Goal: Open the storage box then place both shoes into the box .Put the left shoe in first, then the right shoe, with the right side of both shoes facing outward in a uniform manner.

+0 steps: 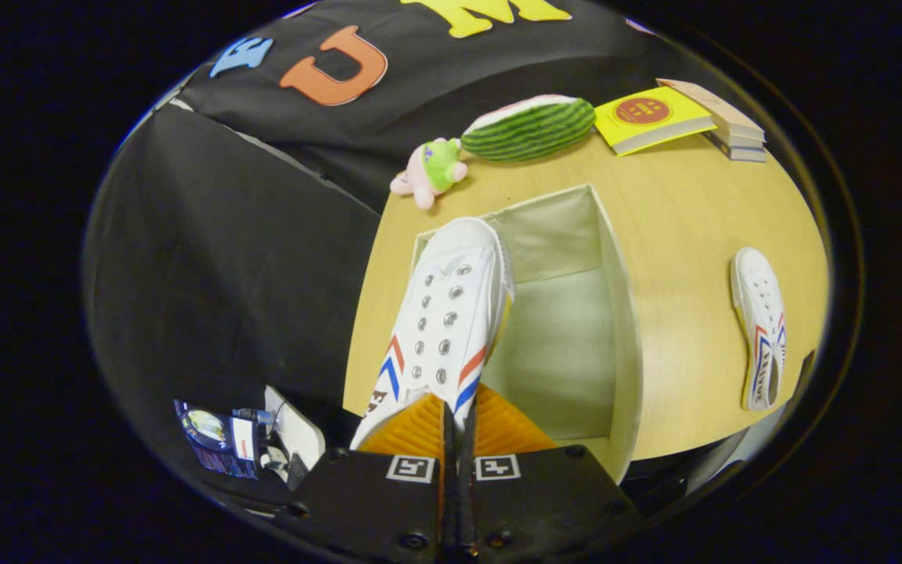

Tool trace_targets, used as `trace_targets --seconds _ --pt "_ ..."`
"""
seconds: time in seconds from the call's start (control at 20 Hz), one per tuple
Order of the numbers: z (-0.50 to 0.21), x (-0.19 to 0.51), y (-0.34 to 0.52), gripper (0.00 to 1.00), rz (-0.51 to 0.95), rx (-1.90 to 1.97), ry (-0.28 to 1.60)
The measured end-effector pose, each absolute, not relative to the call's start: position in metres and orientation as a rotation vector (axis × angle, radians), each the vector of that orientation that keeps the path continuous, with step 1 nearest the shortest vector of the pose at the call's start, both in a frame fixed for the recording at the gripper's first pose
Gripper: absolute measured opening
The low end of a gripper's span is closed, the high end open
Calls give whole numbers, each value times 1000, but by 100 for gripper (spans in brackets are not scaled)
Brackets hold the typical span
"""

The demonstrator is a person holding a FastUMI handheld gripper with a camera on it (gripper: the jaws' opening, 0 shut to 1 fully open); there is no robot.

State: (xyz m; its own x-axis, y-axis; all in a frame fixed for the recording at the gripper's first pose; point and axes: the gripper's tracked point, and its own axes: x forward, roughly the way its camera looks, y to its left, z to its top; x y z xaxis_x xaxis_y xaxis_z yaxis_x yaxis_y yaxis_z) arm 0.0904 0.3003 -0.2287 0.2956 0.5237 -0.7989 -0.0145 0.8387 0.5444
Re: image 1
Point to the watermelon slice plush toy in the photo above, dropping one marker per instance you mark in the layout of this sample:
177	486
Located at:
529	129

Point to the white book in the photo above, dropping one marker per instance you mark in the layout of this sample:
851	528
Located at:
741	142

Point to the pale green fabric storage box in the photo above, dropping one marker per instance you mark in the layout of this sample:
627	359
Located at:
561	352

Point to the blue printed carton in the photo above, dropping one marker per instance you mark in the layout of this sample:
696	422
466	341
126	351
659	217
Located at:
212	439

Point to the grey blue book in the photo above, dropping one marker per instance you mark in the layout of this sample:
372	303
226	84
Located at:
747	155

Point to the white shoe red blue stripes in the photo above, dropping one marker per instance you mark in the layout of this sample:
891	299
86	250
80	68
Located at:
756	313
443	313

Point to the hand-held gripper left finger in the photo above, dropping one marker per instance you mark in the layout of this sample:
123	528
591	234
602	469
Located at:
373	501

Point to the white plastic device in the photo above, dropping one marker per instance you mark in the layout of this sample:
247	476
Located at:
298	431

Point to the beige cover book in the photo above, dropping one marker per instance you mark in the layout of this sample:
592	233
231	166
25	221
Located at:
713	110

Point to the black backdrop cloth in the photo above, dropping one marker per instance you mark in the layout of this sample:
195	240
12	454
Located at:
224	274

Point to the yellow book red circle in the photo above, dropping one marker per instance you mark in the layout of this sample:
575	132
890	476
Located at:
647	113

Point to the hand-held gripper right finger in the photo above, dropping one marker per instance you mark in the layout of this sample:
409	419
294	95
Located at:
545	501

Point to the pink and green plush toy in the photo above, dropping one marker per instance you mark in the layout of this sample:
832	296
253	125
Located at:
439	164

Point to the black table edge bracket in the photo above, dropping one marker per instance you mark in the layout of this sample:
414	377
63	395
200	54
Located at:
808	370

